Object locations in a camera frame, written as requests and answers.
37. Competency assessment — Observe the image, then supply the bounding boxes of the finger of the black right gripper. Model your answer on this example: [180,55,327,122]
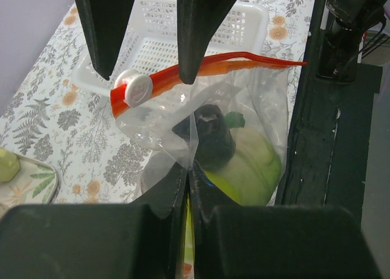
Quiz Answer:
[75,0,135,80]
[177,0,237,85]

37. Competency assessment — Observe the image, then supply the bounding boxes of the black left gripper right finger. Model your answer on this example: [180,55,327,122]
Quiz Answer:
[188,162,381,278]

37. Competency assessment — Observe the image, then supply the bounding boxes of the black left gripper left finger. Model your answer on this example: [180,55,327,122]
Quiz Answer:
[1,164,186,278]

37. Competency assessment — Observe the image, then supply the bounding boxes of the fake dark purple plum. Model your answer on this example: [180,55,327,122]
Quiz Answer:
[171,104,238,173]

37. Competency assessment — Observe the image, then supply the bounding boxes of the clear zip top bag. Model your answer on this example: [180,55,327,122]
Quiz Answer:
[109,51,308,279]

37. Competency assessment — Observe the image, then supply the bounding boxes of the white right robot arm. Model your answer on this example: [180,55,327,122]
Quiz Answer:
[75,0,387,84]

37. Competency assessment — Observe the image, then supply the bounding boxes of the fake orange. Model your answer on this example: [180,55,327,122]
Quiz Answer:
[183,263,193,279]

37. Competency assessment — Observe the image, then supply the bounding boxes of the fake green cabbage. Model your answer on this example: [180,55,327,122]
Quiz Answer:
[220,127,282,206]

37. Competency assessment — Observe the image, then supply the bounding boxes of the fake green cucumber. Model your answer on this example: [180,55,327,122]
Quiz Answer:
[224,111,246,129]

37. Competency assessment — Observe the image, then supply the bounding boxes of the white plastic basket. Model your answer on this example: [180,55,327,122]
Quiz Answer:
[72,0,269,97]

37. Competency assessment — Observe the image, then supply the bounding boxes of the floral serving tray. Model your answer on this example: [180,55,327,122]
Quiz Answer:
[1,154,59,208]

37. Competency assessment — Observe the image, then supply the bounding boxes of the pale yellow mug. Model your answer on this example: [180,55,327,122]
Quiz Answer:
[0,148,20,183]

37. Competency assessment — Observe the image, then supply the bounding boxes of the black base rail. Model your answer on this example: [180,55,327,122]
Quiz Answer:
[276,0,382,221]

